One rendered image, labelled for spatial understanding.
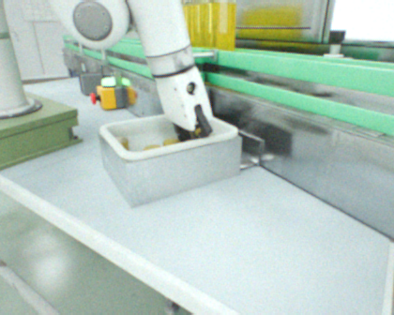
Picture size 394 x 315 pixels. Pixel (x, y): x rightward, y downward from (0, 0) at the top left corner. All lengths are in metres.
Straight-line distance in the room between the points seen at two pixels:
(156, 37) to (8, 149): 0.40
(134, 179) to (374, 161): 0.34
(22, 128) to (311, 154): 0.57
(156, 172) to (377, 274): 0.32
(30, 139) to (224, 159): 0.42
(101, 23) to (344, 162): 0.38
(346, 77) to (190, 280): 0.35
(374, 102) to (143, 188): 0.36
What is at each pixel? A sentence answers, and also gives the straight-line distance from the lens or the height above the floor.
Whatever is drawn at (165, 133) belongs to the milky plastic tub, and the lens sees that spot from 0.62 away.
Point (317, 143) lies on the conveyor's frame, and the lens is 0.49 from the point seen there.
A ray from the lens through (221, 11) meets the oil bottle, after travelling 0.73.
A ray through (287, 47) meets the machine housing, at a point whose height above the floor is 0.97.
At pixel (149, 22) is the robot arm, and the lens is 0.44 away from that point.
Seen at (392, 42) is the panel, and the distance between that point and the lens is 0.62.
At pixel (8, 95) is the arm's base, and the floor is 0.88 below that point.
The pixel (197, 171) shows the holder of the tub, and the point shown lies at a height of 0.78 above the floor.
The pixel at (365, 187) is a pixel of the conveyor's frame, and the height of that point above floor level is 0.81.
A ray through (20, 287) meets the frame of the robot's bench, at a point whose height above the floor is 0.20.
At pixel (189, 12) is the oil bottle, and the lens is 0.83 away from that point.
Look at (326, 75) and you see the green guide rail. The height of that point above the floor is 0.95.
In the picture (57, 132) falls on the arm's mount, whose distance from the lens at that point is 0.74.
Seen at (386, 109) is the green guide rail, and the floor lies 0.92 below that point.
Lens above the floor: 1.01
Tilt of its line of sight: 24 degrees down
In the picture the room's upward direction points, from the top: straight up
